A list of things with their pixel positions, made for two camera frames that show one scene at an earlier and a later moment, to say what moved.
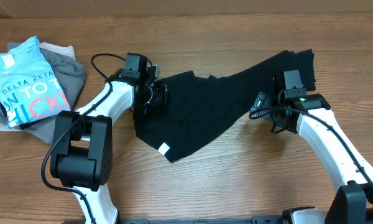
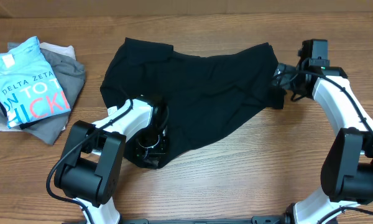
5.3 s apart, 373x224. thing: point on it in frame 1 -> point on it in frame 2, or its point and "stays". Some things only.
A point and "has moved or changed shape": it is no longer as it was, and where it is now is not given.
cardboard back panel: (63, 9) stays
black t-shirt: (199, 107) has moved or changed shape
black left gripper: (161, 96) -> (148, 155)
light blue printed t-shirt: (25, 86) stays
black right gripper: (276, 90) -> (278, 90)
